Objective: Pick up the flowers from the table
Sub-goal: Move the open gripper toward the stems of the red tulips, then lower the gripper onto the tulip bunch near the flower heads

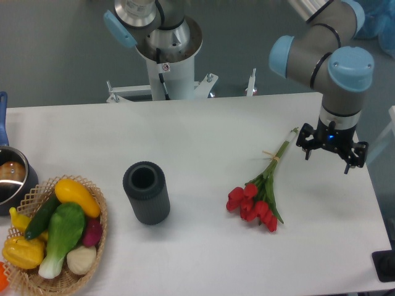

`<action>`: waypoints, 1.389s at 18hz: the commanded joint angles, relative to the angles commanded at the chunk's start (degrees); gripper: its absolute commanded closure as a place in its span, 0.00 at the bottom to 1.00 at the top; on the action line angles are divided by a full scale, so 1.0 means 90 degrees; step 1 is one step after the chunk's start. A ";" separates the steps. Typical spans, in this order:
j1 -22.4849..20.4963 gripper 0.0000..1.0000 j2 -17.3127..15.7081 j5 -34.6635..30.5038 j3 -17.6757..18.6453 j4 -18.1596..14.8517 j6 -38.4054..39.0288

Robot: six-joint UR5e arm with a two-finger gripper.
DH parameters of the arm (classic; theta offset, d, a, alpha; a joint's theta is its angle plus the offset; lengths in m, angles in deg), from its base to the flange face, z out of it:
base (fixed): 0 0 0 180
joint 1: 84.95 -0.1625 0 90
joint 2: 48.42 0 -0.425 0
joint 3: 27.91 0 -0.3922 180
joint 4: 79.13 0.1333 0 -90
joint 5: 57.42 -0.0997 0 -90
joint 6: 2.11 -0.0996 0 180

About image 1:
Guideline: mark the red tulip bouquet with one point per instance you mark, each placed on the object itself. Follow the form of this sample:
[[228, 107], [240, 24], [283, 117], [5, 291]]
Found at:
[[256, 200]]

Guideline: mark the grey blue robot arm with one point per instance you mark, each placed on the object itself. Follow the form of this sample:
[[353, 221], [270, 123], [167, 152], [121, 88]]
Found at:
[[324, 61]]

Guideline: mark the orange fruit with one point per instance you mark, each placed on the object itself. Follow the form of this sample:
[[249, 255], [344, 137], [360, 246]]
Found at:
[[3, 278]]

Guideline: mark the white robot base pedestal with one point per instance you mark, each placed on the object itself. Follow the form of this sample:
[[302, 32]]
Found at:
[[171, 73]]

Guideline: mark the white frame right edge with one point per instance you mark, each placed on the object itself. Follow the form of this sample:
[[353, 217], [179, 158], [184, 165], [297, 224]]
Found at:
[[383, 139]]

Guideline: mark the black device table edge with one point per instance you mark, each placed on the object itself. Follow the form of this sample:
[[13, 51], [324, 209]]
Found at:
[[383, 260]]

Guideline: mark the green bok choy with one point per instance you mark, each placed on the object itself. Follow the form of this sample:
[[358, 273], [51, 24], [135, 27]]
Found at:
[[65, 230]]

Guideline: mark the dark grey ribbed vase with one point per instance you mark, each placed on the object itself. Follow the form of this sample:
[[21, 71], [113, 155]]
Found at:
[[145, 186]]

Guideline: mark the blue plastic bag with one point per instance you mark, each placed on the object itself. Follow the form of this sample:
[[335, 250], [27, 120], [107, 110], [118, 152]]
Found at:
[[379, 24]]

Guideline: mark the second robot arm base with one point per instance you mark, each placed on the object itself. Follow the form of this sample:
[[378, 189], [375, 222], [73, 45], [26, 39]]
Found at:
[[161, 24]]

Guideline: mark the yellow squash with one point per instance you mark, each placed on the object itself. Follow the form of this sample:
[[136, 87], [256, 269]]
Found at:
[[69, 190]]

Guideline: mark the yellow banana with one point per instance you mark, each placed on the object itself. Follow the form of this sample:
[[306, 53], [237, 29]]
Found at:
[[23, 224]]

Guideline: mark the yellow bell pepper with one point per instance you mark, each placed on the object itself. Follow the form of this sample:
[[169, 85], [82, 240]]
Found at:
[[22, 253]]

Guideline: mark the cream white garlic bulb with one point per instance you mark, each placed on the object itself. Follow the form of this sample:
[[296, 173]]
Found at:
[[81, 259]]

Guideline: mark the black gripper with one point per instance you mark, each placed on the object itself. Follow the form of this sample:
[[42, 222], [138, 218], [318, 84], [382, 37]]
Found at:
[[334, 140]]

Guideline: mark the grey pot blue handle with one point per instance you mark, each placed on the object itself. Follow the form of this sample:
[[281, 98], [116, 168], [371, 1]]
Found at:
[[17, 175]]

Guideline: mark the dark green cucumber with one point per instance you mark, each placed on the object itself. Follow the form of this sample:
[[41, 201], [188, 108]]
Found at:
[[40, 222]]

